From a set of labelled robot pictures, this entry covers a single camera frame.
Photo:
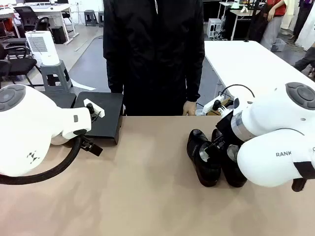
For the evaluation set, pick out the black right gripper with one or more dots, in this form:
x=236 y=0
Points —
x=226 y=126

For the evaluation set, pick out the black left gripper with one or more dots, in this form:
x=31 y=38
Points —
x=88 y=143

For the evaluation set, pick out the black buckle loafer shoe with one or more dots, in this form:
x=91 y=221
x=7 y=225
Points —
x=209 y=172
x=233 y=172

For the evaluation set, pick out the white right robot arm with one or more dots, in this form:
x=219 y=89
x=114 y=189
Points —
x=270 y=152

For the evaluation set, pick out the person's right forearm black sleeve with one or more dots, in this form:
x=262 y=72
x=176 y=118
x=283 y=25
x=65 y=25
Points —
x=114 y=78

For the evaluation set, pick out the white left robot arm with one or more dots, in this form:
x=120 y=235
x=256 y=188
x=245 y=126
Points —
x=29 y=127

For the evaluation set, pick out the person's left forearm black sleeve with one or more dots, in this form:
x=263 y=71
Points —
x=195 y=81

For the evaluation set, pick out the black metal stand shelf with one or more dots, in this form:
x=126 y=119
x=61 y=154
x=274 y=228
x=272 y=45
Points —
x=110 y=110
x=66 y=99

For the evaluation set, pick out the person's left hand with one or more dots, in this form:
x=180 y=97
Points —
x=190 y=108

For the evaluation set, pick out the person's right hand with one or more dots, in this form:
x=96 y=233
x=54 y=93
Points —
x=124 y=111

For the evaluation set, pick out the white paper shoe stuffing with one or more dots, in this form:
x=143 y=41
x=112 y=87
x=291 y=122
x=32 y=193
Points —
x=232 y=151
x=203 y=155

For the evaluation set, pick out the brown cardboard box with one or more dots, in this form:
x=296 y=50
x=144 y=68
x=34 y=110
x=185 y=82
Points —
x=214 y=112

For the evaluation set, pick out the large white table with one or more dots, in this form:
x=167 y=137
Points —
x=246 y=64

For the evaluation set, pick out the grey plastic stool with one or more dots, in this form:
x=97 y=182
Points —
x=101 y=18
x=90 y=17
x=53 y=71

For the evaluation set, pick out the person torso black jacket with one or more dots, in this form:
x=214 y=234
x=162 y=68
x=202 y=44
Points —
x=152 y=61

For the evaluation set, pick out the white air purifier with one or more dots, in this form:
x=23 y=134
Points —
x=46 y=54

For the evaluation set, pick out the black office chair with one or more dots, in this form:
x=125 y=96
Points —
x=17 y=65
x=27 y=17
x=17 y=44

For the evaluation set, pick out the grey plastic bin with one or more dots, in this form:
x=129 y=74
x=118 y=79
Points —
x=279 y=45

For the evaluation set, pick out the white computer case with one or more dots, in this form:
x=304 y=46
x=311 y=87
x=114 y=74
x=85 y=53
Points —
x=214 y=27

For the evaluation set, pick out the black computer tower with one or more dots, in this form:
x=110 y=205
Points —
x=59 y=34

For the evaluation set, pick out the seated person dark trousers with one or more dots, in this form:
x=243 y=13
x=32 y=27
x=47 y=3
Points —
x=305 y=60

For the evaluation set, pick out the person in red top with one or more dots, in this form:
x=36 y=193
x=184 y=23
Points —
x=273 y=27

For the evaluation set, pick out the white topped work desk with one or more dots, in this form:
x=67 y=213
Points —
x=246 y=12

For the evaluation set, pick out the white hanging garment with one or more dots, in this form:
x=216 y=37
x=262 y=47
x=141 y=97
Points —
x=308 y=34

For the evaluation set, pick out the white office desk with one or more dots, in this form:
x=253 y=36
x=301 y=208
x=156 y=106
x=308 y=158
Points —
x=44 y=9

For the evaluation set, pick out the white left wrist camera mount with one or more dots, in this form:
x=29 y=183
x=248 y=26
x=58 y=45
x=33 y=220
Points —
x=98 y=109

